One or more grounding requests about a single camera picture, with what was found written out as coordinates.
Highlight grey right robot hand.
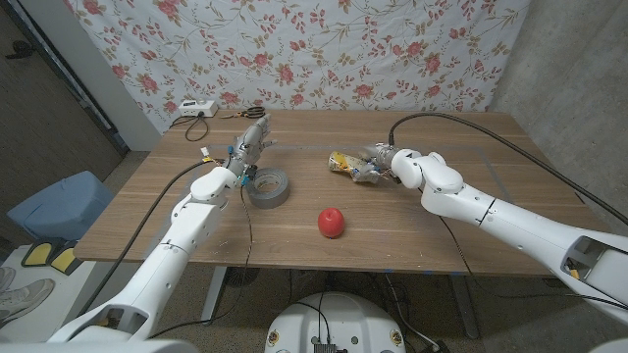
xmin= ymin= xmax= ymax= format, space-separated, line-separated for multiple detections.
xmin=350 ymin=142 xmax=401 ymax=185

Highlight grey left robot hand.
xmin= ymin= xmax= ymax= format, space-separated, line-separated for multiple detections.
xmin=226 ymin=113 xmax=279 ymax=178

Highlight yellow snack packet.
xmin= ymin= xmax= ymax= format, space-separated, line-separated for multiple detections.
xmin=327 ymin=150 xmax=374 ymax=183

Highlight grey duct tape roll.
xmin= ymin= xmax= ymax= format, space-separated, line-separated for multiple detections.
xmin=244 ymin=167 xmax=291 ymax=211

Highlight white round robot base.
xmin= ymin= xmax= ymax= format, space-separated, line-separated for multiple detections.
xmin=264 ymin=291 xmax=407 ymax=353

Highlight white power strip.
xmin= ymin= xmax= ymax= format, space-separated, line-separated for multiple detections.
xmin=178 ymin=99 xmax=220 ymax=119

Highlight red apple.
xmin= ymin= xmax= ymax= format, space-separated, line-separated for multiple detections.
xmin=317 ymin=206 xmax=346 ymax=240

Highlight floral backdrop cloth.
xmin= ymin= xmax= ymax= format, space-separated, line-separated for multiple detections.
xmin=63 ymin=0 xmax=534 ymax=133

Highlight dark round floor object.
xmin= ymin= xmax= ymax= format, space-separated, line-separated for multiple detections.
xmin=224 ymin=267 xmax=261 ymax=288

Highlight grey metal table leg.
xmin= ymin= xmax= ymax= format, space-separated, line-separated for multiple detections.
xmin=200 ymin=266 xmax=230 ymax=328
xmin=448 ymin=274 xmax=481 ymax=340

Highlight blue plastic container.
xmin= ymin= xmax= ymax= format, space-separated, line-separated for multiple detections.
xmin=6 ymin=170 xmax=116 ymax=242

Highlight yellow black foot pedal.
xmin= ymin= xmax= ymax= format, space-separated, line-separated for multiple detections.
xmin=50 ymin=242 xmax=84 ymax=277
xmin=21 ymin=238 xmax=64 ymax=269

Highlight white floor mat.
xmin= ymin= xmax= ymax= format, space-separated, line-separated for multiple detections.
xmin=0 ymin=243 xmax=99 ymax=344

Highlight grey sneaker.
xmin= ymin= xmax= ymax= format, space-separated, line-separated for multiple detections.
xmin=0 ymin=277 xmax=57 ymax=325
xmin=0 ymin=266 xmax=17 ymax=294

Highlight black handled scissors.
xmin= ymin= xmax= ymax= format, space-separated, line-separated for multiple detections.
xmin=219 ymin=106 xmax=267 ymax=121

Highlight black power strip cable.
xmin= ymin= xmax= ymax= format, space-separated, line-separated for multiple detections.
xmin=169 ymin=115 xmax=211 ymax=143

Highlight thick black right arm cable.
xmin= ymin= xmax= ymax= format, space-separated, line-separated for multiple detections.
xmin=387 ymin=111 xmax=628 ymax=227

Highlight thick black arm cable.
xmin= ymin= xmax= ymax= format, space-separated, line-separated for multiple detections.
xmin=76 ymin=159 xmax=227 ymax=318
xmin=387 ymin=111 xmax=628 ymax=227

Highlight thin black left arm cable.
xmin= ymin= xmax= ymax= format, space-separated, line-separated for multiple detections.
xmin=146 ymin=183 xmax=255 ymax=340

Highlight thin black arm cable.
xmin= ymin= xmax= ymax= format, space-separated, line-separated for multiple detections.
xmin=438 ymin=215 xmax=628 ymax=311
xmin=146 ymin=183 xmax=255 ymax=340

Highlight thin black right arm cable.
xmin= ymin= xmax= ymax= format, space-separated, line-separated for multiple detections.
xmin=438 ymin=215 xmax=628 ymax=311

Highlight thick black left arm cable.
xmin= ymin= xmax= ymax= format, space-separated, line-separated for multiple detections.
xmin=76 ymin=159 xmax=227 ymax=318

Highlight white floor cable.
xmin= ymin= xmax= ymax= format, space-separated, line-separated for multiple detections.
xmin=384 ymin=273 xmax=443 ymax=353

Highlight black base cable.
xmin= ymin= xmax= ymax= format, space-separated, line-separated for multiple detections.
xmin=292 ymin=292 xmax=331 ymax=344

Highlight black door handle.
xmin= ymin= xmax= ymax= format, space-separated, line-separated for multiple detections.
xmin=4 ymin=39 xmax=35 ymax=60

